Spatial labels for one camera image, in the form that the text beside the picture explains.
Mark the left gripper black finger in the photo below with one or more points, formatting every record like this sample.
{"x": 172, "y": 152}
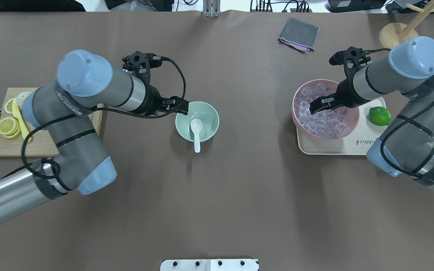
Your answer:
{"x": 174, "y": 104}

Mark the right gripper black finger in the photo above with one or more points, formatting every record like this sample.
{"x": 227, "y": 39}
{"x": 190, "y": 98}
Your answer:
{"x": 322, "y": 103}

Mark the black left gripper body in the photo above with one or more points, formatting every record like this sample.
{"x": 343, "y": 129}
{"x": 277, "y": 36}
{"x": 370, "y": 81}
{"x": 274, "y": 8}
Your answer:
{"x": 152, "y": 100}

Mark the pile of clear ice cubes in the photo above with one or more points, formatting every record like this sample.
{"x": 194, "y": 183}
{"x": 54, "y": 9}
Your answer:
{"x": 326, "y": 124}

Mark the lemon end piece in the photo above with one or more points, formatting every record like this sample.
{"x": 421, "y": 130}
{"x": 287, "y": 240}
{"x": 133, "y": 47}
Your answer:
{"x": 21, "y": 97}

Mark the white plastic spoon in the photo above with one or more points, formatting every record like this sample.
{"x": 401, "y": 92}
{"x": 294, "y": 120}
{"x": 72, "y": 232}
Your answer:
{"x": 196, "y": 127}

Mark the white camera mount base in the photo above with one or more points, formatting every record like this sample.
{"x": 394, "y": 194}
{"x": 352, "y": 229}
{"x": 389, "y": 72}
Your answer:
{"x": 210, "y": 265}

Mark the grey folded cloth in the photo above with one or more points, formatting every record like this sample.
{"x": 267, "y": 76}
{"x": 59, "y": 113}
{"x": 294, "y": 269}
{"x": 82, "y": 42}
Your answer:
{"x": 299, "y": 35}

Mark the lemon slice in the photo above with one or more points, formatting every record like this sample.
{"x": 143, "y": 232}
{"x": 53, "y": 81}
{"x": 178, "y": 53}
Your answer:
{"x": 9, "y": 126}
{"x": 9, "y": 106}

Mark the green lime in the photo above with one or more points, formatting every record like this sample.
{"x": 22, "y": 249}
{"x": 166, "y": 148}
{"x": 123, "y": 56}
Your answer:
{"x": 379, "y": 116}

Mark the aluminium frame post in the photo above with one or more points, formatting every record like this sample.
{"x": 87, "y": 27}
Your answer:
{"x": 211, "y": 8}

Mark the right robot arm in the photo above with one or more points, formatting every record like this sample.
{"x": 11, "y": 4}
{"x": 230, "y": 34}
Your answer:
{"x": 407, "y": 145}

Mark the mint green bowl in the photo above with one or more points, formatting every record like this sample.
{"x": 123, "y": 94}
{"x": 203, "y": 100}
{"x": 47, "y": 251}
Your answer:
{"x": 198, "y": 110}

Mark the wooden mug tree stand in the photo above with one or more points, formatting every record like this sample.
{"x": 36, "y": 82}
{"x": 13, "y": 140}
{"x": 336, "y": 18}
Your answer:
{"x": 394, "y": 34}

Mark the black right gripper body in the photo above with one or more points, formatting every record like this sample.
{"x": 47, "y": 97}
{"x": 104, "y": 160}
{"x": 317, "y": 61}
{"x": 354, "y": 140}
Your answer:
{"x": 344, "y": 94}

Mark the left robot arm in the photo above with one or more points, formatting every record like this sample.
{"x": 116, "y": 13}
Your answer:
{"x": 64, "y": 151}

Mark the pink bowl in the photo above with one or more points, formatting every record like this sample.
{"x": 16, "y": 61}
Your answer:
{"x": 352, "y": 113}

